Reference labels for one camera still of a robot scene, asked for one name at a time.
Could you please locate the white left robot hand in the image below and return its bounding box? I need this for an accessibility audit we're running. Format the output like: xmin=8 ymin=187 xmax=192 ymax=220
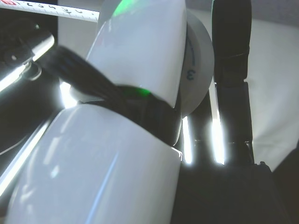
xmin=4 ymin=0 xmax=295 ymax=224

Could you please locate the grey tape measure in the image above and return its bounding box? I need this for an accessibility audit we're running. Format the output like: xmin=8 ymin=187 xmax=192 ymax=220
xmin=0 ymin=0 xmax=215 ymax=117

